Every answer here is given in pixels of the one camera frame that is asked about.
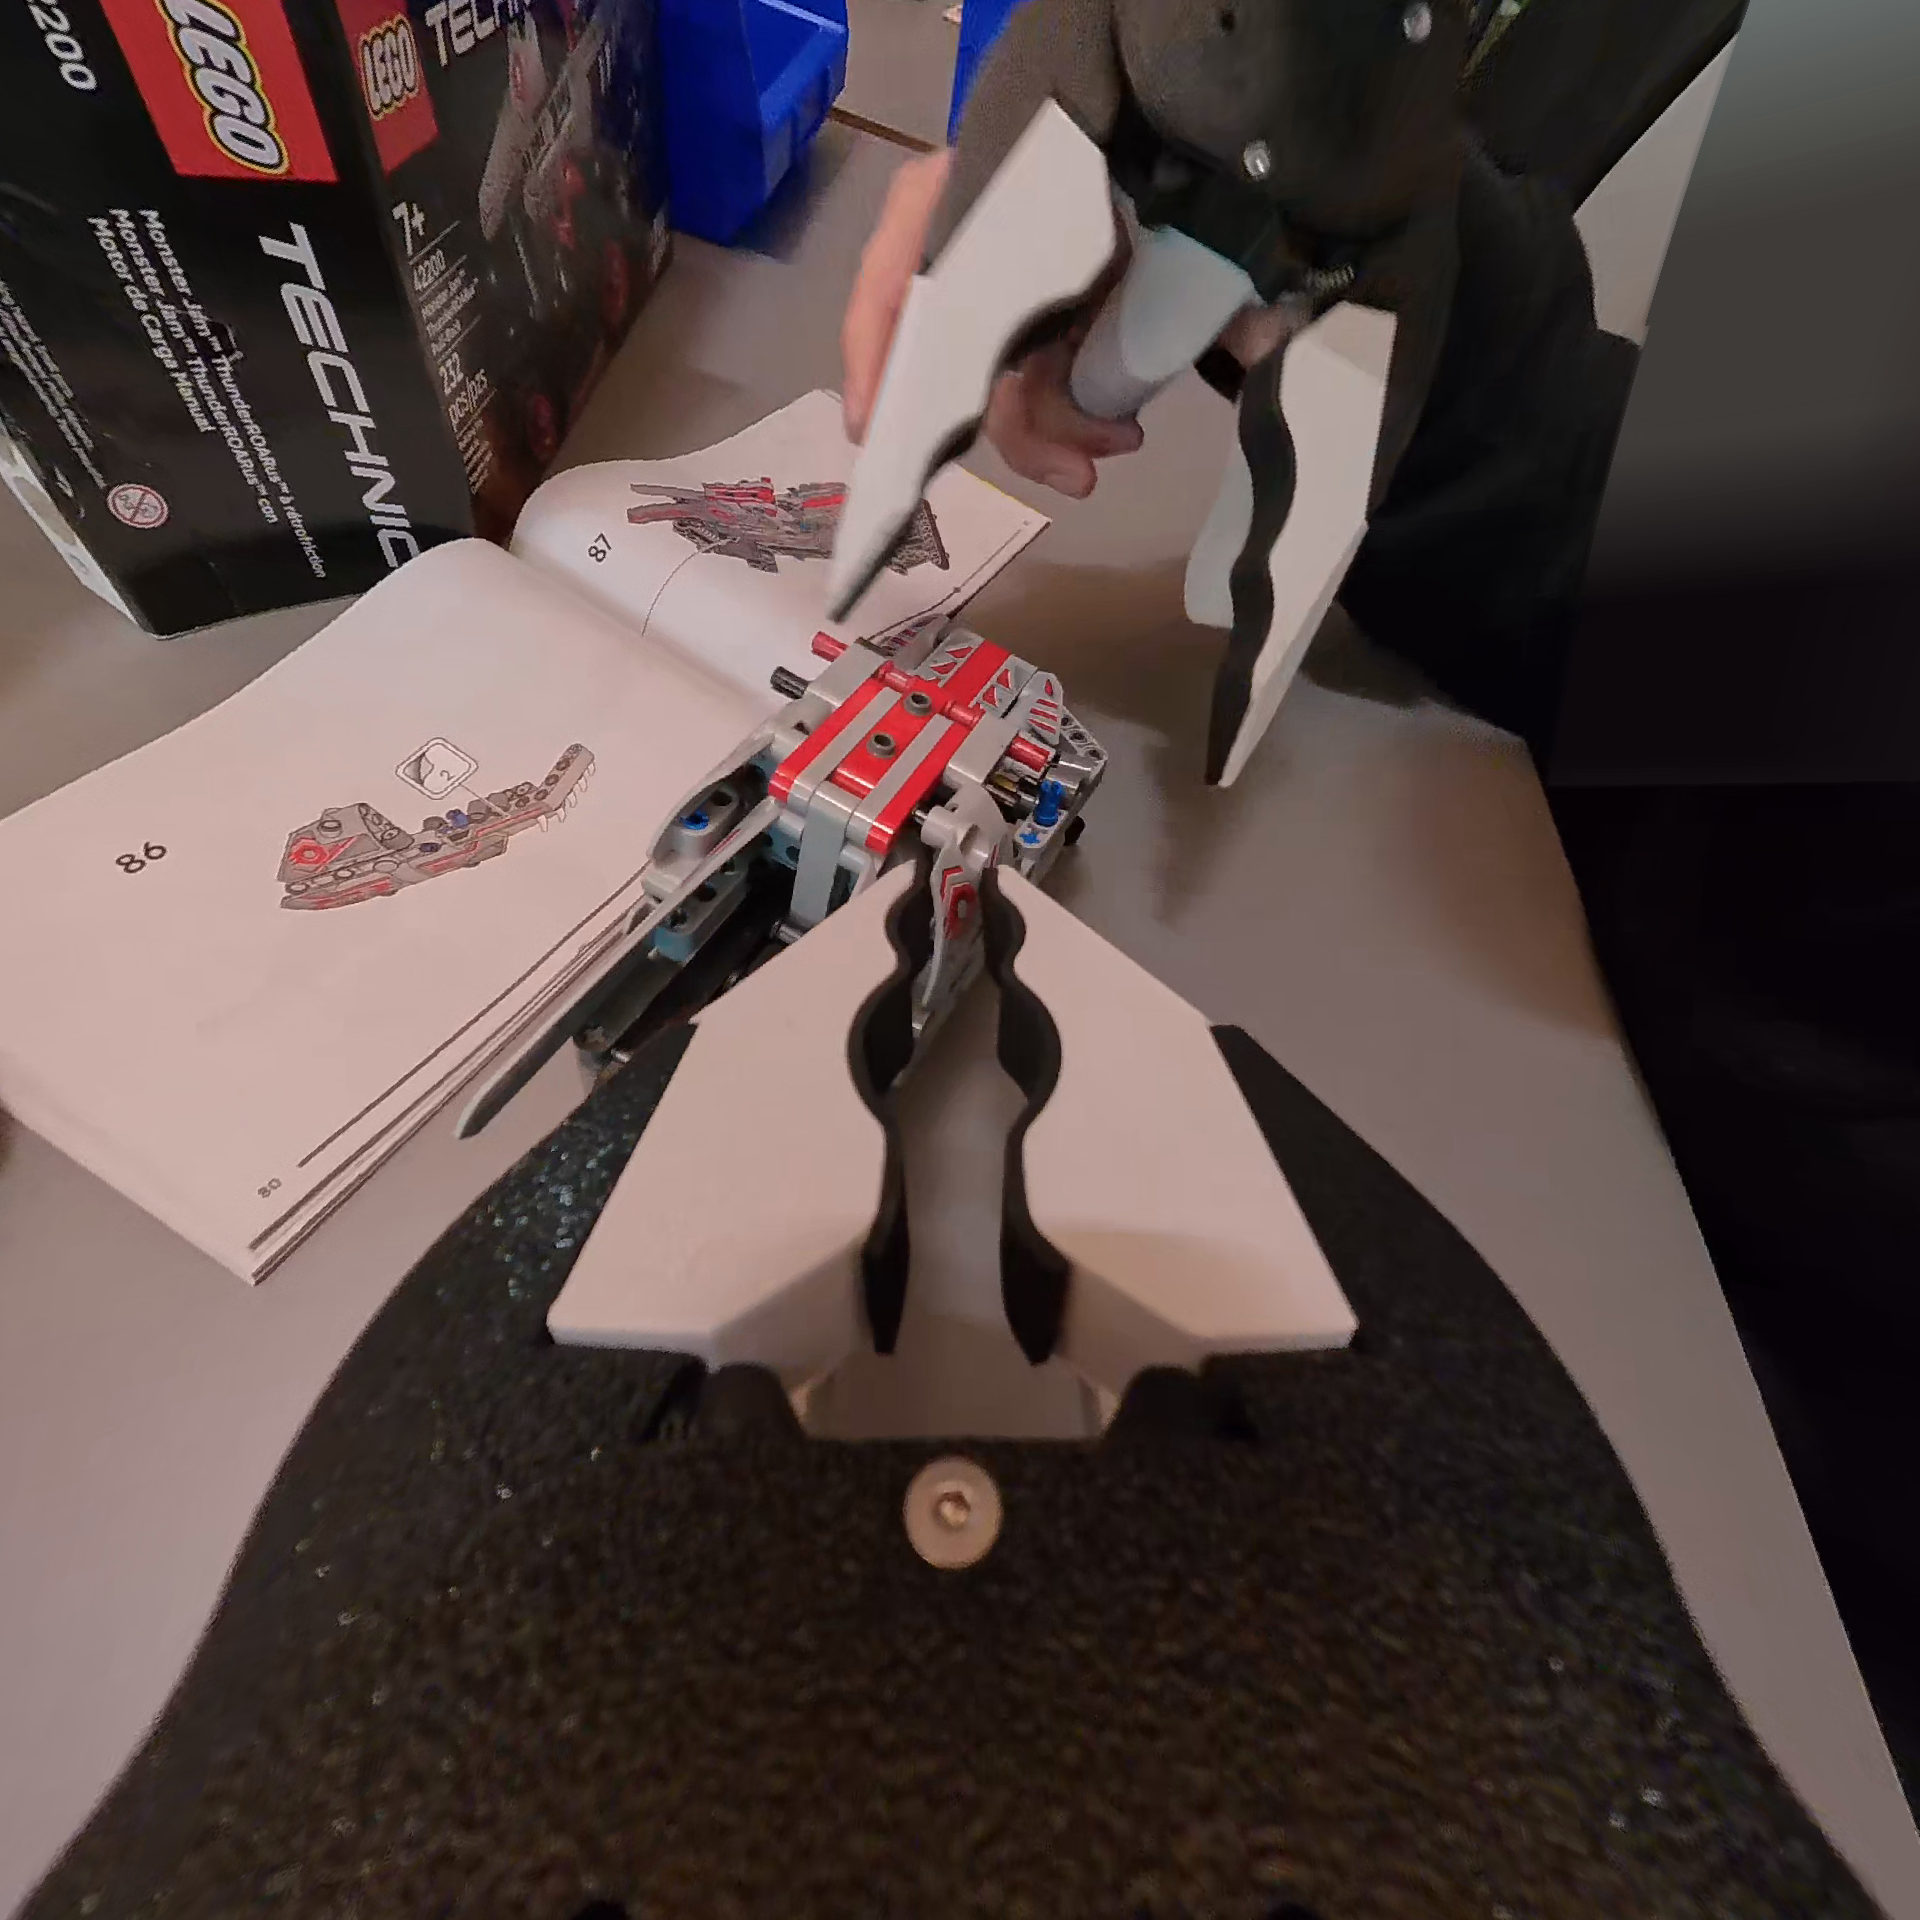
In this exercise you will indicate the white instruction booklet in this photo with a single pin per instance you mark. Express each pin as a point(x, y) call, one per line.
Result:
point(224, 1019)

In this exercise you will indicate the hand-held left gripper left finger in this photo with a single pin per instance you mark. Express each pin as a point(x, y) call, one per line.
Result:
point(721, 1185)

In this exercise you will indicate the black toy set box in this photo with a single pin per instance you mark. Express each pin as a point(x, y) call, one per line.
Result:
point(300, 376)

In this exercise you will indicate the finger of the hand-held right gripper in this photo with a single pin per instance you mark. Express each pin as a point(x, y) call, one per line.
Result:
point(990, 284)
point(1328, 493)

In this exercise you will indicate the person's right hand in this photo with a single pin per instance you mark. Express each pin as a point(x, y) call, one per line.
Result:
point(1073, 441)

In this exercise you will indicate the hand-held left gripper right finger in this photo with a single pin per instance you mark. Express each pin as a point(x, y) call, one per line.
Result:
point(1185, 1185)

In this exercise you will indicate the person's black clothing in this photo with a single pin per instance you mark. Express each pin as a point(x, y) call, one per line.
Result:
point(1799, 1049)

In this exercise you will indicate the person's right forearm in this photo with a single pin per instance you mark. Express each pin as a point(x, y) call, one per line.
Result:
point(1500, 524)

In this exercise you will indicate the toy brick truck model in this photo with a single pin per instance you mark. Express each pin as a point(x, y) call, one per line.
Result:
point(886, 744)

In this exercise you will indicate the blue plastic bin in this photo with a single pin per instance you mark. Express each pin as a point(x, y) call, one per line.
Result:
point(751, 119)
point(984, 59)

